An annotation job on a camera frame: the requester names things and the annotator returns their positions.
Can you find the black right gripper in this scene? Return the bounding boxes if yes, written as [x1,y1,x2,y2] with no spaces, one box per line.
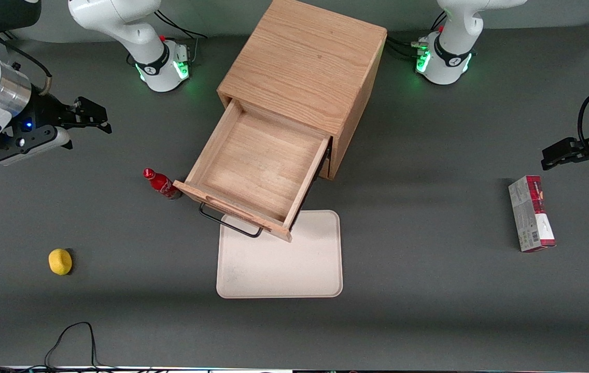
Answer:
[0,93,113,166]

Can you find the black metal drawer handle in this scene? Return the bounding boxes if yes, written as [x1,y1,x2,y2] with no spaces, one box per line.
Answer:
[199,202,264,239]

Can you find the wooden drawer cabinet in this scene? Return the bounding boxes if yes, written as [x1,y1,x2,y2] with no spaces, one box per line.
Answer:
[217,0,388,181]

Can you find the red plaid carton box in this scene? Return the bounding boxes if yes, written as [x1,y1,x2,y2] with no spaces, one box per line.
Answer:
[508,175,557,253]

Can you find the red soda bottle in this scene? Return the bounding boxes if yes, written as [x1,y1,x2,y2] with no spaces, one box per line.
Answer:
[143,168,181,200]

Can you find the yellow lemon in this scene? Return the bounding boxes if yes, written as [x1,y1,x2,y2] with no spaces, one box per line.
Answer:
[48,248,73,276]

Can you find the grey table mat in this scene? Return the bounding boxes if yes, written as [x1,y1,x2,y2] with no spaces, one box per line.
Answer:
[0,18,589,369]

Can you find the beige rectangular tray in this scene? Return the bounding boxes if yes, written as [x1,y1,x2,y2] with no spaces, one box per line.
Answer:
[216,210,343,299]

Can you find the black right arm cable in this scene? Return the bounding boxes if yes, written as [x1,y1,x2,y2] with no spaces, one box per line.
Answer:
[0,18,54,96]

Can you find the black floor cable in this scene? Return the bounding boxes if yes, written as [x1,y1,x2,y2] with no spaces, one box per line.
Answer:
[0,321,134,373]

